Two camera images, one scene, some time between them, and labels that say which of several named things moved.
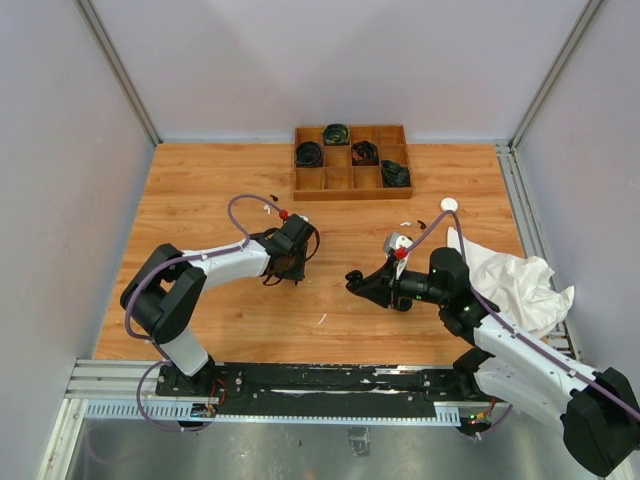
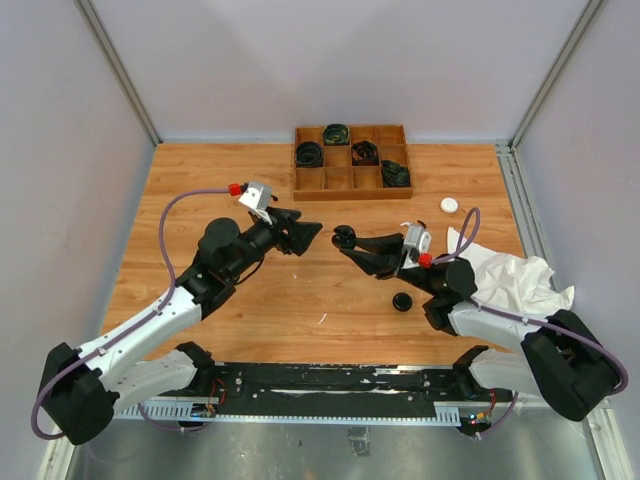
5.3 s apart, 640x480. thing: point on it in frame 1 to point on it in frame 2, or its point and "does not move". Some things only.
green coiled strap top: [336, 134] does not move
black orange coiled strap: [365, 153] does not move
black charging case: [355, 280] to [344, 236]
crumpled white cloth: [519, 289] does not move
